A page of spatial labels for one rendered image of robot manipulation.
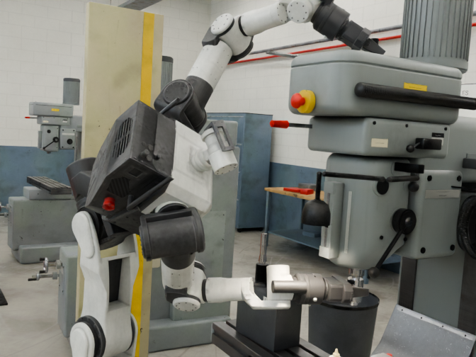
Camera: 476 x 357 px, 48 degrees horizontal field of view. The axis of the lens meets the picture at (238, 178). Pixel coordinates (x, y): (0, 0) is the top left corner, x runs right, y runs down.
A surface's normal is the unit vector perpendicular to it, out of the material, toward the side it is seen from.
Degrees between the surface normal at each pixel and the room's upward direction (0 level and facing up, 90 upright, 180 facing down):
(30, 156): 90
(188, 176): 58
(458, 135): 90
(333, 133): 90
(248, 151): 90
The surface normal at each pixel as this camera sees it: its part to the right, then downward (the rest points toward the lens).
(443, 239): 0.52, 0.11
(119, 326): 0.79, -0.06
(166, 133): 0.70, -0.44
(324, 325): -0.64, 0.09
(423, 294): -0.85, 0.00
